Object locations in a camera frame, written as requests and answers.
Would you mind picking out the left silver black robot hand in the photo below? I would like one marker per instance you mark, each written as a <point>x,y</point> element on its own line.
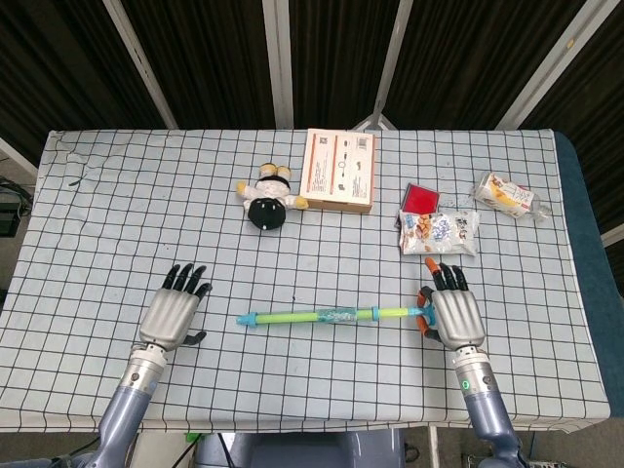
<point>168,314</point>

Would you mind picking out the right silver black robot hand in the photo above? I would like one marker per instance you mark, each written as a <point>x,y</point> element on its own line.
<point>458,317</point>

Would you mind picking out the blue green water pump toy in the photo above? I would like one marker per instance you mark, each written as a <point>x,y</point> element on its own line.
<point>283,318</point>

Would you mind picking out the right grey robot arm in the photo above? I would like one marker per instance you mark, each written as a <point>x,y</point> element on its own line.
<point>480,390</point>

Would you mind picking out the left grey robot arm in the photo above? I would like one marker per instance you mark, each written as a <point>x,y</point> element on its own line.
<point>131,385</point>

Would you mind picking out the flat red black packet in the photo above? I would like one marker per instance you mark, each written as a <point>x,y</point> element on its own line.
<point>421,199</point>

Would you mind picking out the small green clip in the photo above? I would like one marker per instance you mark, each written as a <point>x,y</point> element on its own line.
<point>191,436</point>

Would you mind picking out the clear yellow print snack pack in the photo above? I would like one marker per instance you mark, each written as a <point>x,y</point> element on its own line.
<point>507,195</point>

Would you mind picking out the white black checked tablecloth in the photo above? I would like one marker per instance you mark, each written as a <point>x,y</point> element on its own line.
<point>341,380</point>

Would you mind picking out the black white plush toy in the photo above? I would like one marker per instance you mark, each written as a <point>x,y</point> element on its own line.
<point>265,212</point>

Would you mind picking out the dark teal table cover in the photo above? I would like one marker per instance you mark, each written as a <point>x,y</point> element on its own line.
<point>590,244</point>

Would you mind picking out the grey robot torso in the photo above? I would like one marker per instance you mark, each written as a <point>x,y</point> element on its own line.
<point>302,451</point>

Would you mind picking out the cardboard box with orange label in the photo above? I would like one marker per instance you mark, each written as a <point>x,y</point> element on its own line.
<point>336,166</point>

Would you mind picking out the black pleated curtain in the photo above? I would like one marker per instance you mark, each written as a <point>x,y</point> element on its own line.
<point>214,58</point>

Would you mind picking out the white frame bar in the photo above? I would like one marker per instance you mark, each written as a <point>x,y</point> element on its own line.
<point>613,237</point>
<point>19,156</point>

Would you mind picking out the white frame post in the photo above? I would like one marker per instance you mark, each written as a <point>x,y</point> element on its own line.
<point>141,63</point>
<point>395,53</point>
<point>551,63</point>
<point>279,63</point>

